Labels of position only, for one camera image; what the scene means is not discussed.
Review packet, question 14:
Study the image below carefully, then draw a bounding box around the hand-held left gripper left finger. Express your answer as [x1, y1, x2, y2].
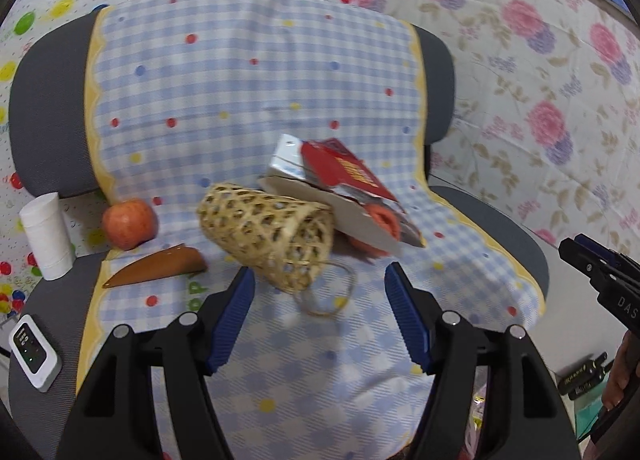
[55, 265, 256, 460]

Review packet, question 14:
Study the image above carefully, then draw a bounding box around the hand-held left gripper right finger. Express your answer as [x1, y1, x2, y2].
[384, 261, 583, 460]

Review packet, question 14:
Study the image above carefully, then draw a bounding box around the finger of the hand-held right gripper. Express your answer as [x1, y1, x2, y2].
[557, 237, 618, 291]
[574, 234, 640, 273]

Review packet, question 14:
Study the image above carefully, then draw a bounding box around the red snack packet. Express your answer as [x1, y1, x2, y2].
[300, 137, 426, 248]

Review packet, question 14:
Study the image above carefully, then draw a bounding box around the person's right hand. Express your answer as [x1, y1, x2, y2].
[602, 335, 640, 408]

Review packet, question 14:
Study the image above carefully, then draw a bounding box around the woven bamboo basket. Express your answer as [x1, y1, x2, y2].
[195, 182, 358, 318]

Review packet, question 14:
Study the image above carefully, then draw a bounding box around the brown carrot-shaped piece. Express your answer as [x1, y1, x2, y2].
[102, 245, 208, 289]

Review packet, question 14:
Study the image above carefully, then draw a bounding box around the teal transparent box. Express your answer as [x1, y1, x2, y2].
[570, 390, 608, 443]

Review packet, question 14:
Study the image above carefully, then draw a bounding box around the red apple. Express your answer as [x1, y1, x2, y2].
[101, 198, 158, 251]

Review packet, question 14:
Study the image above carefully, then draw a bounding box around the white toilet paper roll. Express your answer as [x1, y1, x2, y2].
[19, 192, 76, 281]

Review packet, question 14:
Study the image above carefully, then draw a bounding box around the white electronic device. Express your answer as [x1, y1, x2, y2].
[7, 314, 63, 393]

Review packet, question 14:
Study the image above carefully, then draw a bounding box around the blue checkered dotted cloth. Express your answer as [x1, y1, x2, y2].
[75, 0, 548, 456]

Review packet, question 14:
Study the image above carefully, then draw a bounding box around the grey upholstered chair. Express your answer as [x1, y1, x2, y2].
[7, 14, 551, 460]

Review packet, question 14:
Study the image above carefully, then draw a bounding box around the floral wall sheet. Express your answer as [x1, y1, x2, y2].
[350, 0, 640, 253]

